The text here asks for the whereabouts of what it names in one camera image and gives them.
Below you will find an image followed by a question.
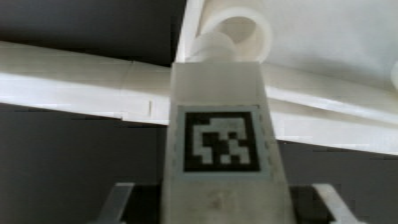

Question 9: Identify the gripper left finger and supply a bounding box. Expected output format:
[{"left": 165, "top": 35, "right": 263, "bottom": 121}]
[{"left": 87, "top": 181, "right": 165, "bottom": 224}]

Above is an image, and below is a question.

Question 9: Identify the white square table top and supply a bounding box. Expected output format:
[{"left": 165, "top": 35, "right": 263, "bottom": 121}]
[{"left": 176, "top": 0, "right": 398, "bottom": 124}]

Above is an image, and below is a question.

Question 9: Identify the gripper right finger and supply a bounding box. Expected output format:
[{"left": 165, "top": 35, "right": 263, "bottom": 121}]
[{"left": 290, "top": 182, "right": 370, "bottom": 224}]

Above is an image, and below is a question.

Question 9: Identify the white table leg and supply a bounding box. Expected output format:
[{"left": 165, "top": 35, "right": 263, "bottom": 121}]
[{"left": 158, "top": 30, "right": 299, "bottom": 224}]

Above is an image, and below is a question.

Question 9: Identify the white U-shaped fence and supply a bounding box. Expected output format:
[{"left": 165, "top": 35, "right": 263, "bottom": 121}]
[{"left": 0, "top": 41, "right": 398, "bottom": 155}]

